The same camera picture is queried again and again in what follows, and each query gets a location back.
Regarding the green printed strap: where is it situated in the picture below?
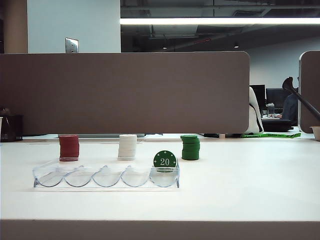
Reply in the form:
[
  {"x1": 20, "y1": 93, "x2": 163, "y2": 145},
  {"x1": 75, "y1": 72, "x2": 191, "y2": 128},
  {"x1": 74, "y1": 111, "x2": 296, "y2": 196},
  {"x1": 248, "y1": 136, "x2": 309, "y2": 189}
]
[{"x1": 241, "y1": 132, "x2": 302, "y2": 139}]

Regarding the beige paper cup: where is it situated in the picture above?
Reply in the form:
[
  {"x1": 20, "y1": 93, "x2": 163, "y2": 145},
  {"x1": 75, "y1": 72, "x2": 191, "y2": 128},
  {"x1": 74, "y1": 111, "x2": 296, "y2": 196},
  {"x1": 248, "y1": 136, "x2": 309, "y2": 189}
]
[{"x1": 309, "y1": 125, "x2": 320, "y2": 141}]

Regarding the clear plastic chip tray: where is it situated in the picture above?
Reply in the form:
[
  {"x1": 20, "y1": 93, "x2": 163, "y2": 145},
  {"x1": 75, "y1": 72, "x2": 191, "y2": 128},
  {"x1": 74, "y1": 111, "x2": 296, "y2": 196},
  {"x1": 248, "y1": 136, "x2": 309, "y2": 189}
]
[{"x1": 32, "y1": 159, "x2": 181, "y2": 189}]

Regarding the white poker chip stack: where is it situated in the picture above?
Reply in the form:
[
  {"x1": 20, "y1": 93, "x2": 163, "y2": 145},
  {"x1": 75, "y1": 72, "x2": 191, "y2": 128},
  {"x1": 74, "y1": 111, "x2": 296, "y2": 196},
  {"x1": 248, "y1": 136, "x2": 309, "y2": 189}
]
[{"x1": 117, "y1": 134, "x2": 138, "y2": 160}]

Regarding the large brown desk partition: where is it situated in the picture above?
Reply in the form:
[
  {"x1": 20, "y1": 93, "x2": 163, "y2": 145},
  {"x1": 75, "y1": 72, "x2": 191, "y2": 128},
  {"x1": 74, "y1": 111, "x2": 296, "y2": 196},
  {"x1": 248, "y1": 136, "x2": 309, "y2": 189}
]
[{"x1": 0, "y1": 51, "x2": 251, "y2": 138}]

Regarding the dark glass carafe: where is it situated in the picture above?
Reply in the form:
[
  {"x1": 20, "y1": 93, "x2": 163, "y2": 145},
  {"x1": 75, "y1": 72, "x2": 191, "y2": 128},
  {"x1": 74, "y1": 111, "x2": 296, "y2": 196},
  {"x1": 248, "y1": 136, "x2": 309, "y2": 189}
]
[{"x1": 0, "y1": 107, "x2": 17, "y2": 142}]

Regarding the metal wall switch plate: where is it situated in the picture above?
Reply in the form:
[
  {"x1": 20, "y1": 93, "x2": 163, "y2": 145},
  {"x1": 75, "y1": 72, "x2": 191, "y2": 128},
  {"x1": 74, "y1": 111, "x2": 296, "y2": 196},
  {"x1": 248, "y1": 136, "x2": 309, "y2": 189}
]
[{"x1": 65, "y1": 37, "x2": 80, "y2": 54}]

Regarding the narrow brown desk partition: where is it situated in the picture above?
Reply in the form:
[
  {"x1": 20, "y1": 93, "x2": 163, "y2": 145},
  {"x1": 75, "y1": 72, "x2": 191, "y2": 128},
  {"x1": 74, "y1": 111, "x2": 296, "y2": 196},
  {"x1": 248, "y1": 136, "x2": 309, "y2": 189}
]
[{"x1": 298, "y1": 50, "x2": 320, "y2": 134}]

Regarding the black computer monitor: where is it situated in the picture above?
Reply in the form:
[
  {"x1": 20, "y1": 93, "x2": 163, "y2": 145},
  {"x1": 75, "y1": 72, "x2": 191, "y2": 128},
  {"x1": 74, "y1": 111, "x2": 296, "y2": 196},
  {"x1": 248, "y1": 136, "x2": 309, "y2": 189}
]
[
  {"x1": 249, "y1": 84, "x2": 266, "y2": 109},
  {"x1": 266, "y1": 87, "x2": 299, "y2": 106}
]

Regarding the green 20 poker chip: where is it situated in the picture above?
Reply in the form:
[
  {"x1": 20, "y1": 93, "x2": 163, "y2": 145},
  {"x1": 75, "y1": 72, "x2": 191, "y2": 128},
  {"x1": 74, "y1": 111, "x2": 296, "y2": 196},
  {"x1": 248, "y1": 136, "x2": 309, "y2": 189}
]
[{"x1": 152, "y1": 149, "x2": 178, "y2": 174}]

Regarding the green poker chip stack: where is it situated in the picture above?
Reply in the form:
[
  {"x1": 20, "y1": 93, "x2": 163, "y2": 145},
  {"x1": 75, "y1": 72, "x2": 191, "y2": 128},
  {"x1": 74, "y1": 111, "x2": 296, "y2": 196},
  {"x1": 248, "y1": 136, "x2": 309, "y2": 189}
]
[{"x1": 180, "y1": 134, "x2": 201, "y2": 161}]

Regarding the black cylindrical container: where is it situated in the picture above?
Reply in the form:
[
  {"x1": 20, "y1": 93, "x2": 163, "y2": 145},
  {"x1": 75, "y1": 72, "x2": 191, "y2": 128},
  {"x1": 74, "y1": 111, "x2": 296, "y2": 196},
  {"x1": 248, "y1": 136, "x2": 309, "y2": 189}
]
[{"x1": 7, "y1": 114, "x2": 25, "y2": 141}]

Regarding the seated person blue shirt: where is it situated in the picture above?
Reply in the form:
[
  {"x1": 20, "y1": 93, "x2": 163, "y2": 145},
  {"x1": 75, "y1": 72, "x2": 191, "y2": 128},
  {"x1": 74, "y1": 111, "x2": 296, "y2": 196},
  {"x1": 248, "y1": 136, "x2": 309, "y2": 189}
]
[{"x1": 281, "y1": 93, "x2": 300, "y2": 121}]

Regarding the black zip case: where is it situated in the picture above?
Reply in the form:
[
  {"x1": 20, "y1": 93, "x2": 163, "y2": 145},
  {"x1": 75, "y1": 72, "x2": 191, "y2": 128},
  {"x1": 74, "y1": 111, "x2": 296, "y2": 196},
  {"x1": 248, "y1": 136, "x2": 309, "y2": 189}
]
[{"x1": 261, "y1": 119, "x2": 295, "y2": 132}]

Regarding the red poker chip stack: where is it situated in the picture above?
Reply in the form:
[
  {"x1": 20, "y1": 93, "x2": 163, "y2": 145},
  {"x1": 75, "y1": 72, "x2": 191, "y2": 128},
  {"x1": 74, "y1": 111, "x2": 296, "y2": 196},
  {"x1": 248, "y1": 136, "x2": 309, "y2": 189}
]
[{"x1": 59, "y1": 134, "x2": 80, "y2": 162}]

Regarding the long ceiling light strip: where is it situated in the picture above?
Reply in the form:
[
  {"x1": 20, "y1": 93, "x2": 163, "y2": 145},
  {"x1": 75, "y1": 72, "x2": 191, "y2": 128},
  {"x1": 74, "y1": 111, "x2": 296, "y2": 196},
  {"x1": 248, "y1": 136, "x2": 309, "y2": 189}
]
[{"x1": 120, "y1": 16, "x2": 320, "y2": 26}]

